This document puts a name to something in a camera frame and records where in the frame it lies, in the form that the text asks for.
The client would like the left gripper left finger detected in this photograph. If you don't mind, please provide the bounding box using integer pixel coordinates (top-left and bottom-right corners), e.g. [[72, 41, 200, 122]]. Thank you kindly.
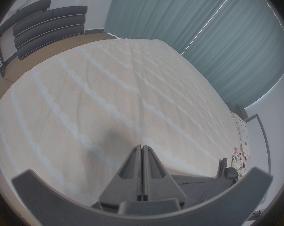
[[98, 145, 142, 209]]

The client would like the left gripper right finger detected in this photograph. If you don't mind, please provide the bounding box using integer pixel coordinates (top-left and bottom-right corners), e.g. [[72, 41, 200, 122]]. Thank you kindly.
[[142, 145, 187, 209]]

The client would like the black T-shirt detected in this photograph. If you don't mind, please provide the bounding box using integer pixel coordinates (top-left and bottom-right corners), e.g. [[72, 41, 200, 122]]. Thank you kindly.
[[171, 157, 239, 205]]

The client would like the white printed garment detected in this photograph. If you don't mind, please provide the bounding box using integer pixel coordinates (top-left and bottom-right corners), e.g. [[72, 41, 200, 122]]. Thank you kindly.
[[231, 153, 248, 179]]

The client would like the pink garment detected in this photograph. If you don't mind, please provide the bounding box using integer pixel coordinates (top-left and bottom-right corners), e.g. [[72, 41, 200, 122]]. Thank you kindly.
[[234, 146, 245, 159]]

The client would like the white printed pillow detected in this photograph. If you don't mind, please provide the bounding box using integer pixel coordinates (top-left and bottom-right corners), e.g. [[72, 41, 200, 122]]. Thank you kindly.
[[234, 113, 252, 160]]

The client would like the bed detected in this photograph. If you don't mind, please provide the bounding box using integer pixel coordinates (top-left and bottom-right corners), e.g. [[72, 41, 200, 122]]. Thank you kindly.
[[0, 39, 272, 208]]

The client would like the grey bedside table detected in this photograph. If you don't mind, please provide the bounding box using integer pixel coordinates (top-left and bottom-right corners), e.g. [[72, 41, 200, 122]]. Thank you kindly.
[[227, 101, 248, 120]]

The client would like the blue-green curtain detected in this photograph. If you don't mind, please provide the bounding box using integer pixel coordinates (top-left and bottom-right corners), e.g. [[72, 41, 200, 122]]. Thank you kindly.
[[104, 0, 240, 56], [181, 0, 284, 110]]

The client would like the dark grey chest of drawers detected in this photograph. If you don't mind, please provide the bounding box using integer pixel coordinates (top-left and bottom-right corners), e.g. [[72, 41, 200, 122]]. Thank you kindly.
[[13, 6, 88, 61]]

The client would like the dark grey dressing table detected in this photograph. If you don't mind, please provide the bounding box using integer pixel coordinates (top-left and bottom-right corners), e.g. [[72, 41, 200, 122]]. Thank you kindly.
[[0, 0, 52, 78]]

